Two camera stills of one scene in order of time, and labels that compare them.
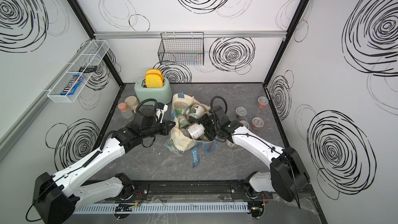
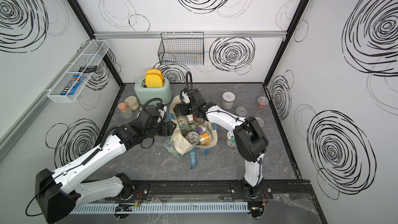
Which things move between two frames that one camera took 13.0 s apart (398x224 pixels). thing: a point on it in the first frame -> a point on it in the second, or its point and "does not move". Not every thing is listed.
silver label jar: x=196 y=130 -> x=227 y=101
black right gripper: x=206 y=118 -> x=180 y=111
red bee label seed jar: x=262 y=101 does not move
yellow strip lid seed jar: x=241 y=112 does not move
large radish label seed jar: x=230 y=144 does not move
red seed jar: x=257 y=123 does not move
